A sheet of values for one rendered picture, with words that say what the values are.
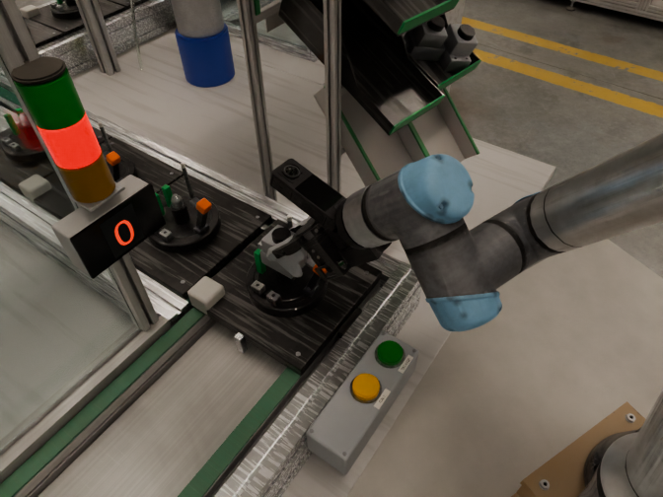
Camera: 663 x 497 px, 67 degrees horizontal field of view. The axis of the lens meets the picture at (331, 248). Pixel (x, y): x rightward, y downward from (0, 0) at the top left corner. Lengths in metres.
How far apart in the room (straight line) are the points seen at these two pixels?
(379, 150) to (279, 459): 0.56
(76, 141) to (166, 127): 0.92
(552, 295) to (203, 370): 0.67
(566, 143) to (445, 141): 2.06
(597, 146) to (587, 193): 2.62
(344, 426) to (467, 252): 0.32
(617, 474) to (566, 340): 0.51
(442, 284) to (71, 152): 0.42
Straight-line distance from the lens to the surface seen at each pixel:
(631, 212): 0.54
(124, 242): 0.70
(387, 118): 0.81
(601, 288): 1.14
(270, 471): 0.74
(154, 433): 0.84
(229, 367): 0.86
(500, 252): 0.59
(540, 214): 0.60
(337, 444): 0.74
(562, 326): 1.05
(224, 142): 1.41
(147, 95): 1.69
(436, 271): 0.55
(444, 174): 0.54
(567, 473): 0.80
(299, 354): 0.79
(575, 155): 3.06
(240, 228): 0.99
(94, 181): 0.63
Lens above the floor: 1.65
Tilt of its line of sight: 47 degrees down
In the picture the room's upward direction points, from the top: 1 degrees counter-clockwise
